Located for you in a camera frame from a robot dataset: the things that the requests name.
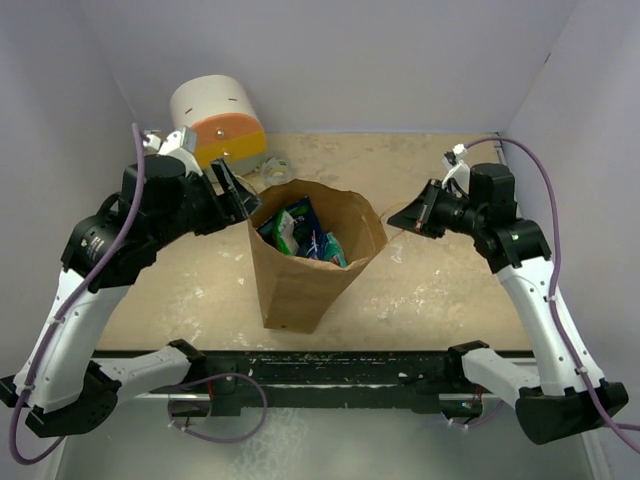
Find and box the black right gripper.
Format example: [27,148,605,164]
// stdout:
[389,178,485,238]

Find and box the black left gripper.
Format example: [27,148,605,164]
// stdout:
[152,158,262,250]

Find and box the green white snack packet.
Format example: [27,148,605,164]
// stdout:
[257,208,299,255]

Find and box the blue snack packet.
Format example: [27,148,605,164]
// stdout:
[285,197,323,259]

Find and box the brown paper bag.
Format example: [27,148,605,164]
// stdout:
[248,179,388,334]

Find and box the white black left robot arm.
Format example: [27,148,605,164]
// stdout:
[1,154,260,438]

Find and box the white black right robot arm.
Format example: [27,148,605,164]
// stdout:
[387,163,629,445]

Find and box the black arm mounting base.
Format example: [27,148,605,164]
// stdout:
[168,350,485,422]

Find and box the clear tape roll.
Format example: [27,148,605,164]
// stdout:
[260,157,293,186]

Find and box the white cylindrical mini drawer cabinet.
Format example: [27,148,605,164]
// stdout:
[169,75,267,175]

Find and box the teal snack packet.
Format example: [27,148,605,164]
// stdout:
[307,232,348,267]

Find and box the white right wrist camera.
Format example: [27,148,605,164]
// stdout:
[442,144,470,190]

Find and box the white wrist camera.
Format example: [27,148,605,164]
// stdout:
[142,127,203,175]
[442,144,470,190]

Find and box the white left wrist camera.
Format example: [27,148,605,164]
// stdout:
[142,127,203,175]

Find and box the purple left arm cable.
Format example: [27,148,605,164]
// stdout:
[9,122,151,464]

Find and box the aluminium frame rail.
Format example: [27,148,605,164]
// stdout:
[89,132,541,401]

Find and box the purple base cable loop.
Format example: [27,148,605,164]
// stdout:
[167,368,271,443]

